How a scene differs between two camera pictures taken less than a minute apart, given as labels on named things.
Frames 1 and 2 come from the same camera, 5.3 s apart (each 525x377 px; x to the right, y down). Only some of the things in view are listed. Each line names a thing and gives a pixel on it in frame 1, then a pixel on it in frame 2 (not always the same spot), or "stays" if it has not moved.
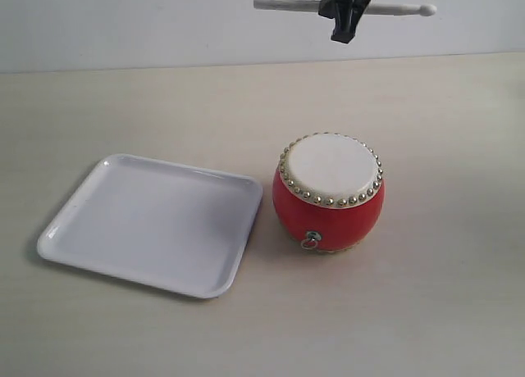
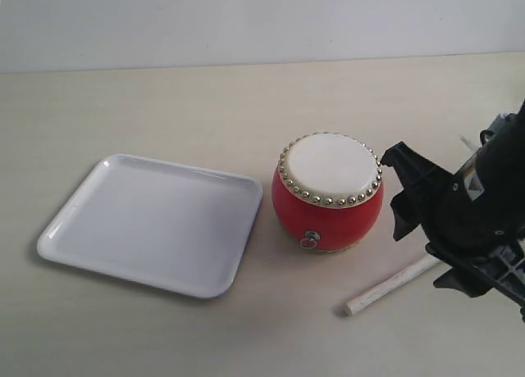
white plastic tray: [155, 224] stays
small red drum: [329, 191] stays
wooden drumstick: [312, 6] -> [426, 264]
